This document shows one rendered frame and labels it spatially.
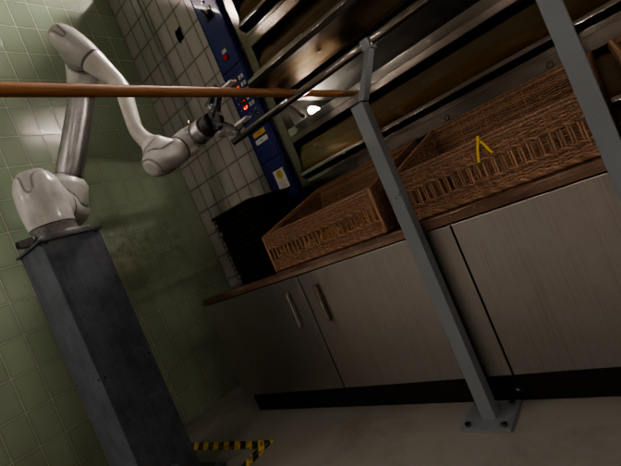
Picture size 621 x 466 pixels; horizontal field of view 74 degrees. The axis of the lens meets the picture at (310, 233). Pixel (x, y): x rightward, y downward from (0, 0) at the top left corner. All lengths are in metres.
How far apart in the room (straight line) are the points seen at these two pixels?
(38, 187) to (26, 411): 0.96
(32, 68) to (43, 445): 1.81
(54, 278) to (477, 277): 1.32
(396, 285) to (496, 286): 0.29
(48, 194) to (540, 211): 1.53
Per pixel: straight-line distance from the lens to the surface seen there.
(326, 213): 1.41
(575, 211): 1.12
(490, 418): 1.34
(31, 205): 1.70
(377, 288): 1.34
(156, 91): 1.22
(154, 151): 1.59
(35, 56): 2.76
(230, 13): 2.36
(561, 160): 1.15
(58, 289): 1.61
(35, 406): 2.19
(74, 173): 1.93
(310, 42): 1.86
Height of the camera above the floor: 0.69
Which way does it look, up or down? 1 degrees down
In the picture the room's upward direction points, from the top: 23 degrees counter-clockwise
